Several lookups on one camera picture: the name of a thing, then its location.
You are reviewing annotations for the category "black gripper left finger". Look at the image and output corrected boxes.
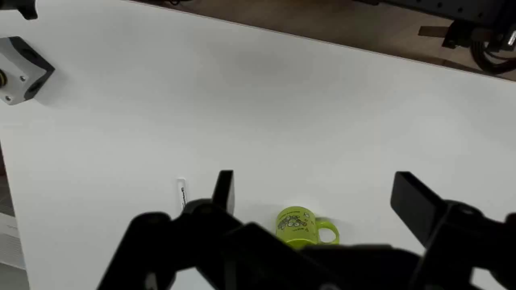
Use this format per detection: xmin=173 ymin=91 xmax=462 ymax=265
xmin=214 ymin=170 xmax=236 ymax=215

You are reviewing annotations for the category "black cable loop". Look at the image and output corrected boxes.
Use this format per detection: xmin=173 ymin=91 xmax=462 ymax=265
xmin=470 ymin=31 xmax=516 ymax=76

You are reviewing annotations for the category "green mug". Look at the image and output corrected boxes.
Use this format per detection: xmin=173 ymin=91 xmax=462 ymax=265
xmin=276 ymin=207 xmax=341 ymax=250

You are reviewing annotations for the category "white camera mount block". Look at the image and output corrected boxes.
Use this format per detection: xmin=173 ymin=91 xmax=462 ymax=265
xmin=0 ymin=36 xmax=55 ymax=105

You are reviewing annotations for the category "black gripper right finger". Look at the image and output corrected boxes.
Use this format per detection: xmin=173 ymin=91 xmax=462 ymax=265
xmin=391 ymin=171 xmax=447 ymax=247

